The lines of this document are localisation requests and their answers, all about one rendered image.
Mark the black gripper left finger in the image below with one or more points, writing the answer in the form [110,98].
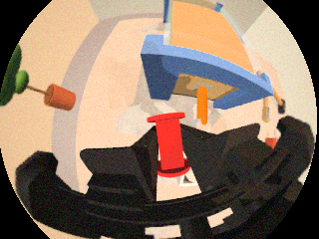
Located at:
[141,160]

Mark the white crank handle with red grip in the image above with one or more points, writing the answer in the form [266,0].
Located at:
[172,161]

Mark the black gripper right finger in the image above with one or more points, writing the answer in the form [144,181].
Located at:
[206,151]

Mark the mallet with grey head and wooden handle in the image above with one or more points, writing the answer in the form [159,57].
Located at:
[282,104]

